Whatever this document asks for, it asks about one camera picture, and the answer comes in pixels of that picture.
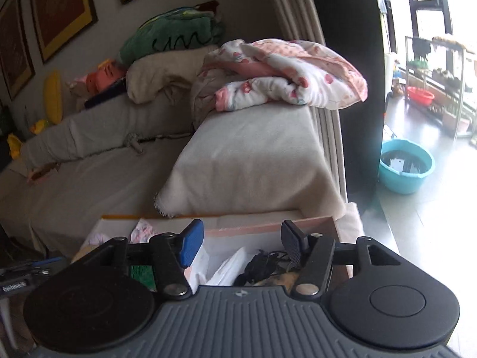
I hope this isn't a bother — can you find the small floral cloth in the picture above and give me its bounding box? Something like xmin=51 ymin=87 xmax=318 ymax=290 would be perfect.
xmin=130 ymin=219 xmax=162 ymax=245

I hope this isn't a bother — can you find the white cardboard box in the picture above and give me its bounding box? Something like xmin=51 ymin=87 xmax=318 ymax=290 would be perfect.
xmin=71 ymin=209 xmax=353 ymax=295

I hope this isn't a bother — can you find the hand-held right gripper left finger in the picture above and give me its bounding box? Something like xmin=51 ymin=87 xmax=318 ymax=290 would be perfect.
xmin=88 ymin=219 xmax=205 ymax=301

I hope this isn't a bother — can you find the white cloth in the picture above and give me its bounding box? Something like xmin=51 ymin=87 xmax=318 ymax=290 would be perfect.
xmin=188 ymin=244 xmax=248 ymax=294

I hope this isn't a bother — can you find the cream pillow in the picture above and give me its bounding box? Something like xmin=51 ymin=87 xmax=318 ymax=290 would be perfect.
xmin=126 ymin=45 xmax=220 ymax=105

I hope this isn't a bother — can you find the grey drawstring cushion cover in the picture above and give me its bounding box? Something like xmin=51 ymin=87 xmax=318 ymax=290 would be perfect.
xmin=20 ymin=91 xmax=204 ymax=170

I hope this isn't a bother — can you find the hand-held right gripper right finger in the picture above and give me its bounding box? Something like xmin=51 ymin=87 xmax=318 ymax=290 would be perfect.
xmin=280 ymin=219 xmax=402 ymax=299

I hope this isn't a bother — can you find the grey sofa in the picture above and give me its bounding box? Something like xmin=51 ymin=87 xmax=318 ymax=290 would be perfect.
xmin=0 ymin=0 xmax=364 ymax=262

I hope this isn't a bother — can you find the cream towel cover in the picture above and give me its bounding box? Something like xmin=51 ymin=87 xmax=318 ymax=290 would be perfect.
xmin=154 ymin=99 xmax=347 ymax=220

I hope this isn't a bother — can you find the red plastic basin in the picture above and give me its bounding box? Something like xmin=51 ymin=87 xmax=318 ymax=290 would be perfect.
xmin=406 ymin=86 xmax=436 ymax=107

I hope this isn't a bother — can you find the small yellow toy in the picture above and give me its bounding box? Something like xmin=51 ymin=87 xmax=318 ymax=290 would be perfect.
xmin=7 ymin=133 xmax=24 ymax=160

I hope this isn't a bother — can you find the dark door panel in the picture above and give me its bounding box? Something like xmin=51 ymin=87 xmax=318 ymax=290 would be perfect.
xmin=303 ymin=0 xmax=386 ymax=202

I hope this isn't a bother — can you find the yellow plush toy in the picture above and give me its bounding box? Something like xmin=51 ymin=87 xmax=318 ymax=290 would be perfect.
xmin=43 ymin=70 xmax=64 ymax=125

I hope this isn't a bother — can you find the metal plant rack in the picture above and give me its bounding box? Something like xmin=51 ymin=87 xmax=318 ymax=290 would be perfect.
xmin=404 ymin=35 xmax=477 ymax=138

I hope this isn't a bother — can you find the green plush pillow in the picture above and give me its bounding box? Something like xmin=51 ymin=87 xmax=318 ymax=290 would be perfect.
xmin=119 ymin=2 xmax=226 ymax=67

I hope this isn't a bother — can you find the black cable bundle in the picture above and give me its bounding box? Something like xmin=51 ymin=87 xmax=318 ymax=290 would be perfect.
xmin=233 ymin=248 xmax=295 ymax=288

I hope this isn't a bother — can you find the blue plastic basin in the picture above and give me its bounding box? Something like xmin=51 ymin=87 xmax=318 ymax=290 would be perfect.
xmin=379 ymin=139 xmax=436 ymax=195

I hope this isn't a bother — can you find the dark blue book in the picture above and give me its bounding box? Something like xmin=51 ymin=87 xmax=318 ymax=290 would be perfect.
xmin=84 ymin=78 xmax=128 ymax=109

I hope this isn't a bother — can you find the pink floral blanket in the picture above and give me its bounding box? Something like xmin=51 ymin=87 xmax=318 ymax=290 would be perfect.
xmin=197 ymin=38 xmax=369 ymax=112

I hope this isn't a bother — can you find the orange plush toy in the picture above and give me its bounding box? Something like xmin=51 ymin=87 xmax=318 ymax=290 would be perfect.
xmin=85 ymin=59 xmax=127 ymax=95

